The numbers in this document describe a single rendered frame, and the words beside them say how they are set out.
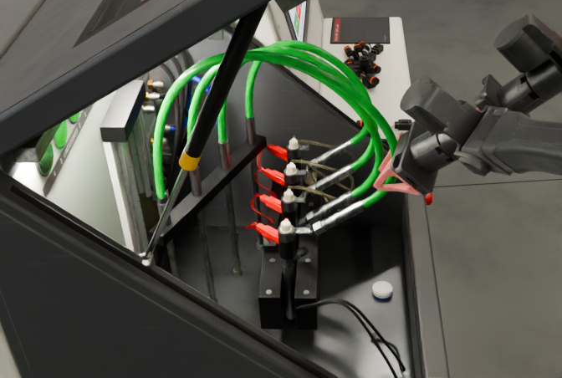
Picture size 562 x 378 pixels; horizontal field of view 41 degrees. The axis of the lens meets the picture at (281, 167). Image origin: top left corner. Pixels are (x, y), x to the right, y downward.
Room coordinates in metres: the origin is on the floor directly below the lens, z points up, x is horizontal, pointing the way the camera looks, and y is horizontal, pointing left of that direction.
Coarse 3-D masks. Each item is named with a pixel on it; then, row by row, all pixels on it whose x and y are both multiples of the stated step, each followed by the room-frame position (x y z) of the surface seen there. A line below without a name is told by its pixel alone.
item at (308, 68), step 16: (208, 64) 0.95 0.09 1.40; (288, 64) 0.94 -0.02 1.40; (304, 64) 0.94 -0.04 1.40; (176, 80) 0.96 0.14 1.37; (336, 80) 0.93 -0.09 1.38; (352, 96) 0.93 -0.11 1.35; (160, 112) 0.96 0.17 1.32; (368, 112) 0.93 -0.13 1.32; (160, 128) 0.96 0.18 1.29; (384, 128) 0.92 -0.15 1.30; (160, 144) 0.96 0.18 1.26; (160, 160) 0.97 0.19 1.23; (160, 176) 0.96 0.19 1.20; (160, 192) 0.96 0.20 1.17; (384, 192) 0.92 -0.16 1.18
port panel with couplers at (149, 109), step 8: (144, 80) 1.24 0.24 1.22; (152, 80) 1.27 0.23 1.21; (160, 80) 1.27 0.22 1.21; (152, 88) 1.26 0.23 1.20; (160, 88) 1.26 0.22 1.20; (152, 96) 1.21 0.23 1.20; (144, 104) 1.22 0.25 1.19; (152, 104) 1.27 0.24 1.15; (144, 112) 1.17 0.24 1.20; (152, 112) 1.17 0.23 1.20; (152, 120) 1.25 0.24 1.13; (152, 128) 1.24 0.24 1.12; (168, 128) 1.26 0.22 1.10; (152, 136) 1.23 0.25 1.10; (152, 144) 1.21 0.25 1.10; (152, 152) 1.17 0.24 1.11; (152, 160) 1.21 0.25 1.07
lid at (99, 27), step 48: (48, 0) 0.99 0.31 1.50; (96, 0) 0.80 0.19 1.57; (144, 0) 0.67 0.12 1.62; (192, 0) 0.59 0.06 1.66; (240, 0) 0.58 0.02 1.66; (288, 0) 0.61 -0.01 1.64; (48, 48) 0.73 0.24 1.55; (96, 48) 0.62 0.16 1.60; (144, 48) 0.59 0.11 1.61; (0, 96) 0.67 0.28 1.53; (48, 96) 0.60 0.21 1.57; (96, 96) 0.60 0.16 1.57; (0, 144) 0.61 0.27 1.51
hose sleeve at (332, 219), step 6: (354, 204) 0.93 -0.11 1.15; (360, 204) 0.93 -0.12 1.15; (342, 210) 0.94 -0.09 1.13; (348, 210) 0.93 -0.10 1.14; (354, 210) 0.93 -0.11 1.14; (360, 210) 0.93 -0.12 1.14; (330, 216) 0.94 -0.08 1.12; (336, 216) 0.93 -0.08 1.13; (342, 216) 0.93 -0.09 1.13; (348, 216) 0.93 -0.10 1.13; (324, 222) 0.93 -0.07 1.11; (330, 222) 0.93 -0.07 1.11; (336, 222) 0.93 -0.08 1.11; (324, 228) 0.93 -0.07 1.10
